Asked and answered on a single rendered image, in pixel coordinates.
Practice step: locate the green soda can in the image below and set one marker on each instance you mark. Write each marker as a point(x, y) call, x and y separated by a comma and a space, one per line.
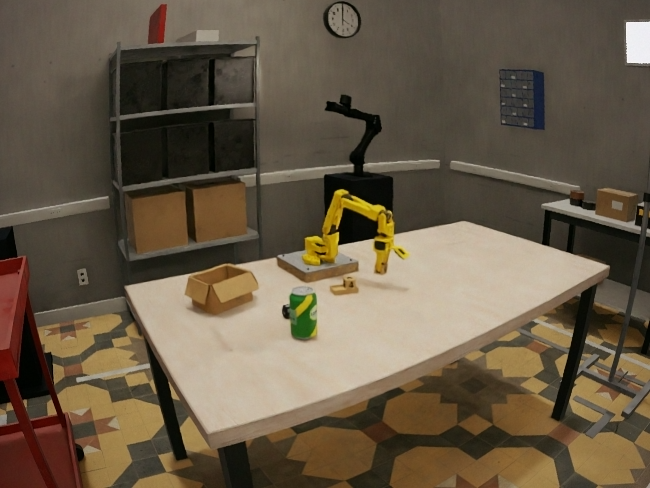
point(303, 312)

